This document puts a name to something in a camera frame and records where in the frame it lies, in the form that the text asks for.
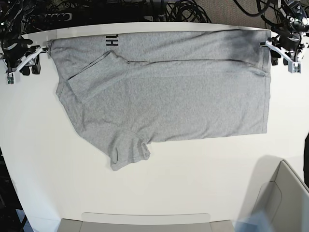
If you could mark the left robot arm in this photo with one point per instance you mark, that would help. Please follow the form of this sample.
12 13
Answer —
294 20

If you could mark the grey T-shirt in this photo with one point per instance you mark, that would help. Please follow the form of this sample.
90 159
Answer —
123 92

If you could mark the black power strip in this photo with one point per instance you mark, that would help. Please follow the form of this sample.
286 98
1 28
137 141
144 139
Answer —
51 17

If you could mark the grey bin at right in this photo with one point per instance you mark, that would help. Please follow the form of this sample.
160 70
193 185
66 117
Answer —
282 204

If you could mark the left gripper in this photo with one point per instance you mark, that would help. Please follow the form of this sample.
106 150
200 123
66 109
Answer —
294 47

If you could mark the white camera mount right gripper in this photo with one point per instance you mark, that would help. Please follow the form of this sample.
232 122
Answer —
29 59

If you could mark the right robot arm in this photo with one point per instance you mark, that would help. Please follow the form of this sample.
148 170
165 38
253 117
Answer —
12 13

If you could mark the grey tray at bottom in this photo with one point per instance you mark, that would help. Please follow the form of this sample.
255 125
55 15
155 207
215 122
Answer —
98 222

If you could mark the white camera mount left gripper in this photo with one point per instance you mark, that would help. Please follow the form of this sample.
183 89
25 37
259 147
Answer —
294 65

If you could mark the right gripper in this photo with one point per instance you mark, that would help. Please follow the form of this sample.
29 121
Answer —
13 50

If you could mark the white camera mount gripper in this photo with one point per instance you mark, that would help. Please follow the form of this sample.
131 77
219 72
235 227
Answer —
294 65
29 59

